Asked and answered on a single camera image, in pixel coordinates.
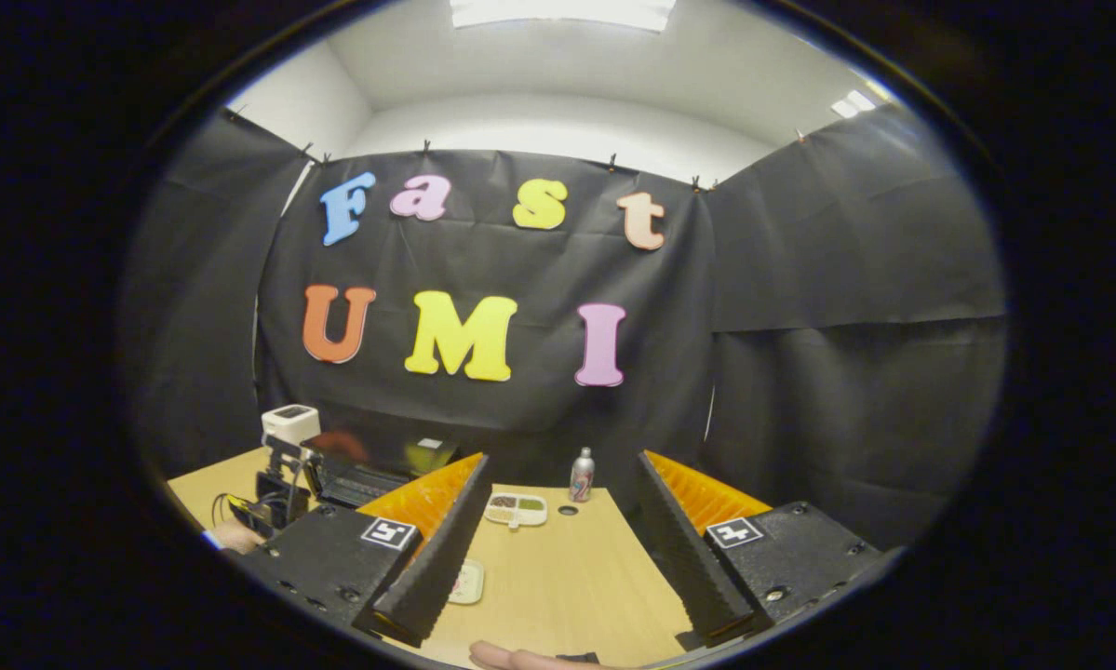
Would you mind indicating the divided white dish of beans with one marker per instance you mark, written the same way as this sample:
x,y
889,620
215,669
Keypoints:
x,y
516,509

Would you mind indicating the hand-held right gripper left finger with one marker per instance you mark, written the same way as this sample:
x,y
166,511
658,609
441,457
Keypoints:
x,y
441,558

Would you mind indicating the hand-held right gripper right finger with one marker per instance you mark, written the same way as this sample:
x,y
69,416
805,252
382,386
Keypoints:
x,y
683,549

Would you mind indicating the white toaster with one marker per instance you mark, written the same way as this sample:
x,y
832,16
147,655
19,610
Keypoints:
x,y
290,424

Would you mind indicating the silver drink bottle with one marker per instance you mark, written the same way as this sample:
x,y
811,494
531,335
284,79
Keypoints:
x,y
582,476

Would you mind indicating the small ceiling light panel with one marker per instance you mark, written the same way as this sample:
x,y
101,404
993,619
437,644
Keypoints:
x,y
853,103

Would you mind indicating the plate with pink food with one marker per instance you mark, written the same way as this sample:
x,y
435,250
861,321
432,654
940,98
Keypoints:
x,y
469,582

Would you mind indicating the large ceiling light panel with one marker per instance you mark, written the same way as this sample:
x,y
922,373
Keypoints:
x,y
562,11

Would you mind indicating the black backdrop cloth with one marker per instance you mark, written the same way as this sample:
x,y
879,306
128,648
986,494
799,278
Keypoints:
x,y
520,270

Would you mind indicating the black electric oven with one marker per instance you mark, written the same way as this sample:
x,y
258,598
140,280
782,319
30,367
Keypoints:
x,y
381,458

